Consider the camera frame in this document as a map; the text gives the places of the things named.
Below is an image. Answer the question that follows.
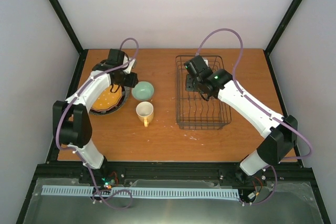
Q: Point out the yellow dotted scalloped plate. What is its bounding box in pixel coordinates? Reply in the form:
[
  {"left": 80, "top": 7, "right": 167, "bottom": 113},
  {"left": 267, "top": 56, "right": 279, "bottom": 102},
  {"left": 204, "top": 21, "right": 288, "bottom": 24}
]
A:
[{"left": 91, "top": 85, "right": 122, "bottom": 112}]

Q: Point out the mint green ceramic bowl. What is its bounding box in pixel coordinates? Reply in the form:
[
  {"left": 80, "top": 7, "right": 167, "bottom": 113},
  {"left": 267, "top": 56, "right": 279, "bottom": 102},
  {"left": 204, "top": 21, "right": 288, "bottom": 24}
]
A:
[{"left": 131, "top": 81, "right": 154, "bottom": 101}]

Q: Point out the yellow ceramic mug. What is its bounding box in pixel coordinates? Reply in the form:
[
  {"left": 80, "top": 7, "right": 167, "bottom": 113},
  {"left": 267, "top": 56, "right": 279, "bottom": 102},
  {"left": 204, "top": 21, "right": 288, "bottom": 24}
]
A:
[{"left": 135, "top": 101, "right": 154, "bottom": 127}]

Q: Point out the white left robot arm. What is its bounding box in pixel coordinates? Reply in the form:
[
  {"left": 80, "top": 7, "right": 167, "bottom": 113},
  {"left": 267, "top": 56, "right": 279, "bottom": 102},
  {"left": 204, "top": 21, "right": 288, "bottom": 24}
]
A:
[{"left": 52, "top": 49, "right": 138, "bottom": 184}]

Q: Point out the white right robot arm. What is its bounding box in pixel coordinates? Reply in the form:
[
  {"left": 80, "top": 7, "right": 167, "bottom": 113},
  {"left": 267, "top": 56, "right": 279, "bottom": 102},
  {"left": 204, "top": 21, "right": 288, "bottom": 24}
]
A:
[{"left": 184, "top": 56, "right": 298, "bottom": 181}]

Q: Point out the grey speckled large plate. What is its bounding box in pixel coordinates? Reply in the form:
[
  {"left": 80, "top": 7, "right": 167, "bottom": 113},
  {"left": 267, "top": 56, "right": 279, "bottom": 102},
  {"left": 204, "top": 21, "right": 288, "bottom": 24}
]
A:
[{"left": 90, "top": 84, "right": 131, "bottom": 115}]

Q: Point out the black wire dish rack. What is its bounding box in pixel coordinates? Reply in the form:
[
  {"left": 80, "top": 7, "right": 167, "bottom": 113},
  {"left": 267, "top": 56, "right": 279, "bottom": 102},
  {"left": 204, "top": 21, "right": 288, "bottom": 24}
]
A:
[{"left": 175, "top": 55, "right": 232, "bottom": 130}]

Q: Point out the black left corner post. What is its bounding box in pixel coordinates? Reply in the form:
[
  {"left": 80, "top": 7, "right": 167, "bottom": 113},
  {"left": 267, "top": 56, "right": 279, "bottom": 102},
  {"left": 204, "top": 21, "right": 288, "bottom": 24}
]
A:
[{"left": 33, "top": 0, "right": 85, "bottom": 56}]

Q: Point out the black corner post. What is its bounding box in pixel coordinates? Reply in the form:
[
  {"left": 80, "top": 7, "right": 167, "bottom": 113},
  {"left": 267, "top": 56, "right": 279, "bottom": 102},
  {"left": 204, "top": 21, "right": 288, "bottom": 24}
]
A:
[
  {"left": 264, "top": 0, "right": 321, "bottom": 53},
  {"left": 33, "top": 0, "right": 85, "bottom": 56}
]

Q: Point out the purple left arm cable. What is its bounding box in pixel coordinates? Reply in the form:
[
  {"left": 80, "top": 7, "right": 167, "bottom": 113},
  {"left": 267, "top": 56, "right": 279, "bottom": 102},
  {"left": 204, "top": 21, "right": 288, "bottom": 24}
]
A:
[{"left": 54, "top": 37, "right": 140, "bottom": 210}]

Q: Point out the light blue cable duct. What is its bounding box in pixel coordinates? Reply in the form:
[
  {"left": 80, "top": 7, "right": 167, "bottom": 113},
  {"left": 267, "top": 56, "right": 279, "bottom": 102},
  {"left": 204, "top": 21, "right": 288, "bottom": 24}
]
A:
[{"left": 41, "top": 185, "right": 239, "bottom": 201}]

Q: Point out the black aluminium frame rail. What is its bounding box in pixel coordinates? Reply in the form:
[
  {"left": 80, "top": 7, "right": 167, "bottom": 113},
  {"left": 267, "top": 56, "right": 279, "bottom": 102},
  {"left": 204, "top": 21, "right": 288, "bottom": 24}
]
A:
[{"left": 36, "top": 161, "right": 314, "bottom": 188}]

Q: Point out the black right corner post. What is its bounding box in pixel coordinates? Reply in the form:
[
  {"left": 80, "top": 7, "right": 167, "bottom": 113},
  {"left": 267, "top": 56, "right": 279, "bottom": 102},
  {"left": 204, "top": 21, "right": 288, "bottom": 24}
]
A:
[{"left": 264, "top": 0, "right": 321, "bottom": 53}]

